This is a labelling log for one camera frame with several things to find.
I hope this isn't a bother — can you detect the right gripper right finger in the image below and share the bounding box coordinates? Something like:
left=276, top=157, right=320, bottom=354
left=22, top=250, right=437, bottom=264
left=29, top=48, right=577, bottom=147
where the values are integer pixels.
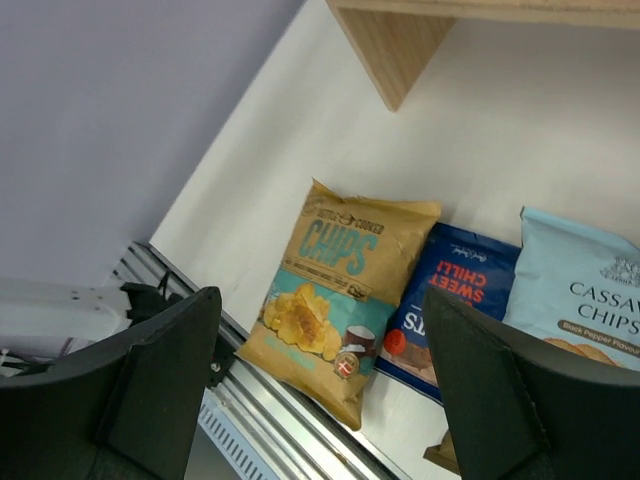
left=429, top=304, right=639, bottom=479

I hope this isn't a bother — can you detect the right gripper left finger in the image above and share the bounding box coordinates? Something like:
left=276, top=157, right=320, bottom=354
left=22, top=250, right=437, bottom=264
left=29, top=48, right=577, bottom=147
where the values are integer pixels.
left=1, top=287, right=222, bottom=479

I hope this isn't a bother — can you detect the blue Burts chilli bag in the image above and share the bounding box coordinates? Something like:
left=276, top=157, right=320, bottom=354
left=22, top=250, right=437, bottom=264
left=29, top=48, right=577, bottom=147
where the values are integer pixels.
left=375, top=222, right=521, bottom=402

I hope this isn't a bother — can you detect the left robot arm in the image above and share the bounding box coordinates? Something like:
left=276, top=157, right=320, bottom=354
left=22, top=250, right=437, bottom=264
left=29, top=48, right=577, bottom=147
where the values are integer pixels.
left=1, top=276, right=183, bottom=378

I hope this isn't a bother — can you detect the light blue cassava chips bag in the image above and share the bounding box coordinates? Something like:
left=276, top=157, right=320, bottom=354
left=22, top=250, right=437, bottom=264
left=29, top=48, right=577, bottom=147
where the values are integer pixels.
left=503, top=207, right=639, bottom=370

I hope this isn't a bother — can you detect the tan kettle cooked chips bag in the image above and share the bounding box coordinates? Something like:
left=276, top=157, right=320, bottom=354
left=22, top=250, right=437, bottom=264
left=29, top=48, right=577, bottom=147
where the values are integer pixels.
left=237, top=181, right=441, bottom=431

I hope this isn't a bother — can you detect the wooden two-tier shelf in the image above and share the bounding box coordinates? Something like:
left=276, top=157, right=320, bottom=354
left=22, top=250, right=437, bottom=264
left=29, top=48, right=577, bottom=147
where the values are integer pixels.
left=324, top=0, right=640, bottom=113

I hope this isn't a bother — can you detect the white slotted cable duct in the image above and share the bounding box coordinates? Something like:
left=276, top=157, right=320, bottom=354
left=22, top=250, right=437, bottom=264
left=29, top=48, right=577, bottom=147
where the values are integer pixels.
left=198, top=392, right=278, bottom=480

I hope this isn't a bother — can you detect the aluminium mounting rail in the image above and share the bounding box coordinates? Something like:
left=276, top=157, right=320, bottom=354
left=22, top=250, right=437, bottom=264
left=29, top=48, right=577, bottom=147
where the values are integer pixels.
left=109, top=240, right=416, bottom=480

